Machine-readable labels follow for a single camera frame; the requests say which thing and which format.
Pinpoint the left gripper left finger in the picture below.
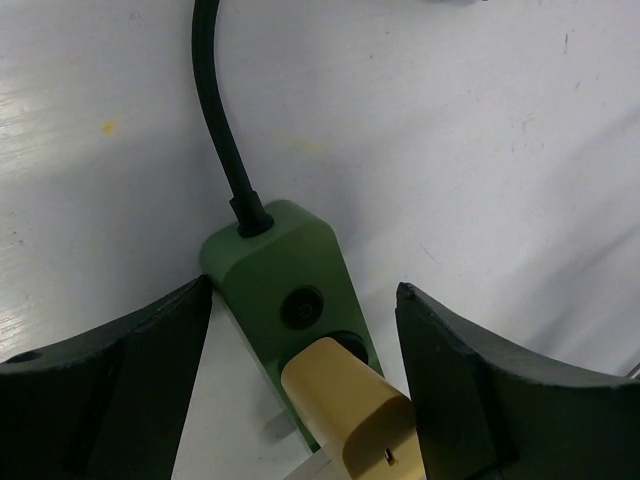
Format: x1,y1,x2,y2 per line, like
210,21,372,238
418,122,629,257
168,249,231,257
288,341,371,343
1,276,213,479

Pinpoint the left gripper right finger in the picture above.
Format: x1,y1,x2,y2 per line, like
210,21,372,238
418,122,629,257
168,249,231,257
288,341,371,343
395,283,639,479

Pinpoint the small orange plug adapter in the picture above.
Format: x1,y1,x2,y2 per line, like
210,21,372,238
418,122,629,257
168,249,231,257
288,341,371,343
281,337,425,479

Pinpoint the green power strip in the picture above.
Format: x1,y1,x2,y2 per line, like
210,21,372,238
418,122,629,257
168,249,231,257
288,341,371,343
199,200,382,451

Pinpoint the black power cord with plug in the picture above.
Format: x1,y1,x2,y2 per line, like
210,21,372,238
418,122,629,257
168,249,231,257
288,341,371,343
191,0,275,239

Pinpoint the white charger plug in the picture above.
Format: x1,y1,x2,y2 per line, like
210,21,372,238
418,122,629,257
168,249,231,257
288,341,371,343
284,450,346,480

